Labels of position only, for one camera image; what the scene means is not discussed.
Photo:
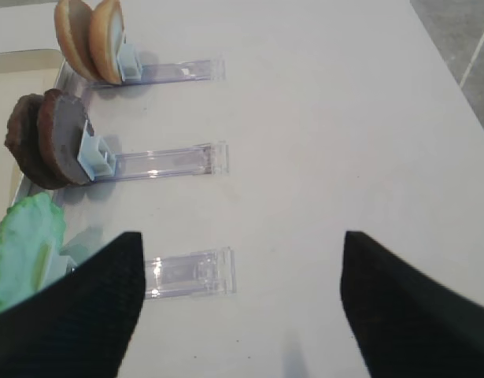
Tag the clear lettuce holder rack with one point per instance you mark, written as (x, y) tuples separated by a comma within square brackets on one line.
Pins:
[(186, 271)]

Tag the clear patty holder rack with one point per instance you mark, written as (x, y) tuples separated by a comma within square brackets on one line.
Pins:
[(102, 165)]

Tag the cream white tray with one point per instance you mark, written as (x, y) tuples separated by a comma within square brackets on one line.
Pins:
[(24, 76)]

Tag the bread bun slice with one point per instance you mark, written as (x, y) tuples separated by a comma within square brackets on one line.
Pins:
[(105, 36), (72, 21)]

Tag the rear brown meat patty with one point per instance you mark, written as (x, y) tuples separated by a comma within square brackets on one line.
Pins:
[(22, 141)]

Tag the clear bread holder rack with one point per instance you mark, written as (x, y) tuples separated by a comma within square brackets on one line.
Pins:
[(137, 69)]

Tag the standing green lettuce leaf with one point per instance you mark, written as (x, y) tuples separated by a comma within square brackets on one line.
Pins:
[(30, 232)]

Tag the front bread bun slice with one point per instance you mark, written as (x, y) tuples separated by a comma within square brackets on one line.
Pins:
[(105, 36)]

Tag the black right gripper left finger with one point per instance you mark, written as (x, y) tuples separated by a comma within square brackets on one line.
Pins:
[(81, 325)]

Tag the brown meat patty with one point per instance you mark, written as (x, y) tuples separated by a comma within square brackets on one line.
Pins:
[(62, 119), (22, 141)]

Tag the rear bread bun slice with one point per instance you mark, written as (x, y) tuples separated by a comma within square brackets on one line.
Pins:
[(72, 21)]

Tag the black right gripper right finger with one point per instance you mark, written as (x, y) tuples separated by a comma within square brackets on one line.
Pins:
[(405, 323)]

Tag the front brown meat patty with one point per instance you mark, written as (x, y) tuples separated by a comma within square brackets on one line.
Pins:
[(62, 119)]

